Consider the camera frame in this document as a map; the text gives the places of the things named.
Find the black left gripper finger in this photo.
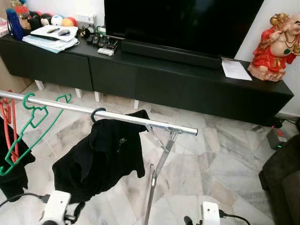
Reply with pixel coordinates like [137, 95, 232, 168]
[71, 202, 88, 220]

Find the black shirt with green logo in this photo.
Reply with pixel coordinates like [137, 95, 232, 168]
[52, 109, 150, 204]

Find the black hanger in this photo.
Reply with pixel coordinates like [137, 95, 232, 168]
[91, 107, 107, 123]

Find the green hanger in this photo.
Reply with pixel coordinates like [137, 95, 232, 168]
[0, 92, 72, 176]

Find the red hanger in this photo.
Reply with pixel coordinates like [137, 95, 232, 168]
[0, 98, 19, 162]

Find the plain black shirt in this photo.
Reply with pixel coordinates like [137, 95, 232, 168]
[0, 117, 36, 202]

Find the brown fabric sofa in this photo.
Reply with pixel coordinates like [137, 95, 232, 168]
[259, 134, 300, 225]

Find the steel clothes rack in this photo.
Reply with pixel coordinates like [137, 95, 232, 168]
[0, 90, 198, 225]

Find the dark extension power box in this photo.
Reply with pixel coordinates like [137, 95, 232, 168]
[266, 127, 287, 150]

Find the black TV console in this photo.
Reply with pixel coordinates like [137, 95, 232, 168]
[0, 35, 295, 127]

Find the light wooden cabinet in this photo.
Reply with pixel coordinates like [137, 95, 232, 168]
[0, 70, 33, 94]

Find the white paper sheet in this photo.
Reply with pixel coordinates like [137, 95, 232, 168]
[221, 58, 253, 81]

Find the small white device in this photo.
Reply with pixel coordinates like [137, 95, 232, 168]
[97, 48, 114, 56]

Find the white document stack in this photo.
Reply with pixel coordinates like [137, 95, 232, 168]
[22, 25, 80, 53]

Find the cluster of black remotes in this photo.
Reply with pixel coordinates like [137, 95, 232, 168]
[77, 27, 120, 50]

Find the red Buddha figurine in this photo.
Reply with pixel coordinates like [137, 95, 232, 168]
[247, 13, 300, 82]

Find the orange ball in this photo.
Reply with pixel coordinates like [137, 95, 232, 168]
[62, 17, 78, 27]

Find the white round toy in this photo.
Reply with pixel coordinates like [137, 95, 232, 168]
[50, 15, 64, 26]

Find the black round toy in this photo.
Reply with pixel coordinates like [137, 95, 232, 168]
[40, 13, 52, 26]

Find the blue bottle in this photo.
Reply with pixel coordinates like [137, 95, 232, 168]
[7, 8, 25, 40]

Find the pink tissue box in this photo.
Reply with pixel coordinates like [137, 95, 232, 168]
[0, 18, 9, 37]

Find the black television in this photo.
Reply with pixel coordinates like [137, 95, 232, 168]
[104, 0, 265, 59]

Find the red-lidded jar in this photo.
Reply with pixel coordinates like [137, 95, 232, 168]
[14, 5, 30, 15]

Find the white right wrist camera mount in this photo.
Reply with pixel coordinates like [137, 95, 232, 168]
[201, 202, 221, 225]

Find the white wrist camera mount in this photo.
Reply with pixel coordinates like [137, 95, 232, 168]
[201, 202, 221, 225]
[41, 190, 72, 225]

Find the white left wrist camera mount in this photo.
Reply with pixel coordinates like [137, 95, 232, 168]
[41, 190, 72, 225]

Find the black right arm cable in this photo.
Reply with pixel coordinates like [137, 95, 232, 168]
[219, 211, 251, 225]

